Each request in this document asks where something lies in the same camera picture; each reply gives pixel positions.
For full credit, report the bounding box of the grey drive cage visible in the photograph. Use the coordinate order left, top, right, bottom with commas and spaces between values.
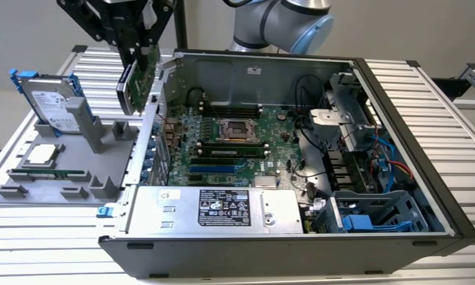
314, 189, 431, 234

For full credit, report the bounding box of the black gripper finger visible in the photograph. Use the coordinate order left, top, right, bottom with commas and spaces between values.
55, 0, 137, 71
140, 0, 176, 65

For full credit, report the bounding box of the RAM stick with white label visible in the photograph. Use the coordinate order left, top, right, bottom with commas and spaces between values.
200, 145, 268, 157

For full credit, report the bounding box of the green graphics card black shroud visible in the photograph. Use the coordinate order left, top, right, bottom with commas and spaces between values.
116, 44, 162, 118

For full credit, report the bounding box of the long black expansion slot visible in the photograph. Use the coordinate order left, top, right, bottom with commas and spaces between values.
189, 157, 238, 166

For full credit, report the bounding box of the blue data wire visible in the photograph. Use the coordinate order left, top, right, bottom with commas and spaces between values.
365, 133, 399, 182

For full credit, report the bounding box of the grey metal drive bay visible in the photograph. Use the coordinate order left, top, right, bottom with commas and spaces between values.
306, 72, 383, 152

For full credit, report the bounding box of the green RAM stick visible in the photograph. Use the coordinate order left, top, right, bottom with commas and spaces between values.
6, 169, 87, 181

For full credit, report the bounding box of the grey parts rack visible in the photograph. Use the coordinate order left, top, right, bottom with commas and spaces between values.
0, 97, 138, 205

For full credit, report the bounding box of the CPU socket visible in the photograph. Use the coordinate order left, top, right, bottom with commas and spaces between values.
217, 118, 254, 141

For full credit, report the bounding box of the green motherboard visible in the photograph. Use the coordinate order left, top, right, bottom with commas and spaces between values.
165, 103, 304, 188

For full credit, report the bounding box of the silver finned heatsink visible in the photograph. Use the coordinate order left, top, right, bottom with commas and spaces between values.
253, 175, 280, 188

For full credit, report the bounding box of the thick black looped cable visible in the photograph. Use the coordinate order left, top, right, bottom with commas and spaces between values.
186, 87, 205, 105

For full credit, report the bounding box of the grey power supply unit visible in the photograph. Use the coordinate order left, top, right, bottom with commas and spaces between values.
125, 186, 304, 235

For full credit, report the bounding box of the hard disk in blue carrier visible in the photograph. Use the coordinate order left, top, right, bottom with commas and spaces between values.
7, 68, 91, 138

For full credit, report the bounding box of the blue drive carrier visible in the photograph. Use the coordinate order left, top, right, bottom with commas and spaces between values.
341, 214, 373, 233

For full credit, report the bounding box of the thin black wire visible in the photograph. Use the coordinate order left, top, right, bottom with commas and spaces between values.
294, 74, 328, 131

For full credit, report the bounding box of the red wire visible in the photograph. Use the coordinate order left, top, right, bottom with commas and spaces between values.
393, 160, 415, 181

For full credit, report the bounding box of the open black PC case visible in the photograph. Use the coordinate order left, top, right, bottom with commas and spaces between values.
98, 49, 475, 280

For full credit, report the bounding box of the silver CPU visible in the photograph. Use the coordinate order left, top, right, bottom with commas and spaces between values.
25, 144, 58, 166

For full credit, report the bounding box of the blue expansion slot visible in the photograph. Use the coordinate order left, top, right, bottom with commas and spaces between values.
188, 165, 238, 176

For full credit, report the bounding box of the black stand post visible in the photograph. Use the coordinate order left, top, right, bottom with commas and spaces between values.
172, 0, 188, 50

